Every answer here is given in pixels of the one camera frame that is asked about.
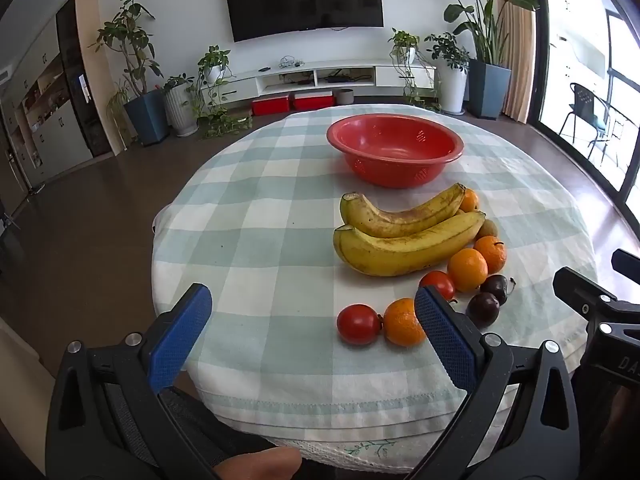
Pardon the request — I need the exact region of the white embroidered undercloth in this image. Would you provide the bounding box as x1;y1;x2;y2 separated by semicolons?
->
270;430;501;471

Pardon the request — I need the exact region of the plant in white ribbed pot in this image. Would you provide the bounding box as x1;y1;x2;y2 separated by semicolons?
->
162;75;201;137

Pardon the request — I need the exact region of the large-leaved plant in blue pot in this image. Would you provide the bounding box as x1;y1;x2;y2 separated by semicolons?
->
411;0;541;121

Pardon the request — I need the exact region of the person's left hand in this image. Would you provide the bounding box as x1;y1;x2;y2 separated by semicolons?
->
212;447;303;480

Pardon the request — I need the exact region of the white television cabinet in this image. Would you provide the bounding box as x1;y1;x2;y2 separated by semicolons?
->
200;60;437;106

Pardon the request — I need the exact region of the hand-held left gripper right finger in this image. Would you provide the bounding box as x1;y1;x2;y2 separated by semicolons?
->
402;285;581;480

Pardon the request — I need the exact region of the brown door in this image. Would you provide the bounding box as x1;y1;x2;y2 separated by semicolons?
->
0;105;33;196

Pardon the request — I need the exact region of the dark wall panel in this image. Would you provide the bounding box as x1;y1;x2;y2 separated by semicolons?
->
55;4;113;158

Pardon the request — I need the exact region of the dark purple passion fruit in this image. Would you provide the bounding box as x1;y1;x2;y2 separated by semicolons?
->
480;274;517;306
465;292;501;330

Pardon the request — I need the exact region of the beige chair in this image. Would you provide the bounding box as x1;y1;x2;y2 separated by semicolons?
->
0;317;56;480

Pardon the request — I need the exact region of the red plastic colander bowl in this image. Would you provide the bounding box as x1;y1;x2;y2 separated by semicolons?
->
326;114;464;190

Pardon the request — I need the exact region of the brown-streaked yellow banana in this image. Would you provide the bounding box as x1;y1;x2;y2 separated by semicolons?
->
340;183;467;239

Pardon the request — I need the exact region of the bushy plant in white pot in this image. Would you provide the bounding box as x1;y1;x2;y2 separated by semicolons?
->
425;32;471;114

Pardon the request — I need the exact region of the red storage box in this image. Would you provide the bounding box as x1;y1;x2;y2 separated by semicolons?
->
251;96;291;117
292;91;334;112

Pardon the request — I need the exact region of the thin drooping plant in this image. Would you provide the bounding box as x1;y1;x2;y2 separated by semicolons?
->
106;80;132;151

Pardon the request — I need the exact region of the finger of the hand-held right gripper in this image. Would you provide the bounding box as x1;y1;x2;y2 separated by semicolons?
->
611;248;640;277
552;267;640;323

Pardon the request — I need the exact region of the green checked tablecloth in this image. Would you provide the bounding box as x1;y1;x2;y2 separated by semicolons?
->
151;104;621;461

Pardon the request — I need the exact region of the black balcony chair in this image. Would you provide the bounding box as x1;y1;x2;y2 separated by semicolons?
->
559;82;626;166

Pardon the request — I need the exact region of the white built-in cabinet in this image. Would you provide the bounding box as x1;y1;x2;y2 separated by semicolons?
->
0;15;96;188

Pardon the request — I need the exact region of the red tomato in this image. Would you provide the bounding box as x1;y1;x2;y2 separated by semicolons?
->
336;304;382;346
419;270;457;303

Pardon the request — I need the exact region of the black sliding glass door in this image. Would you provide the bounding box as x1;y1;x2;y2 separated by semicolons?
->
527;0;640;221

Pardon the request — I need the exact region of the beige curtain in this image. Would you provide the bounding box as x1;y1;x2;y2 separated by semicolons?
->
495;0;538;126

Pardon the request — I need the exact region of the small-leaved tree in blue pot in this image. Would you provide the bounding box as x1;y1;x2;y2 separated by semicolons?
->
90;0;169;147

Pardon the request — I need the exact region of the large yellow banana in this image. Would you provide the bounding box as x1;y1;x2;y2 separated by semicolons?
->
333;211;487;277

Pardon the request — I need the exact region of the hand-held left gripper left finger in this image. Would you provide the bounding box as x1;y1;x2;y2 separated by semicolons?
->
45;283;213;480

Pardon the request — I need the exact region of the trailing ivy in white pot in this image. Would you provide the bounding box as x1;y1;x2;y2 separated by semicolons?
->
187;45;253;140
387;28;441;111

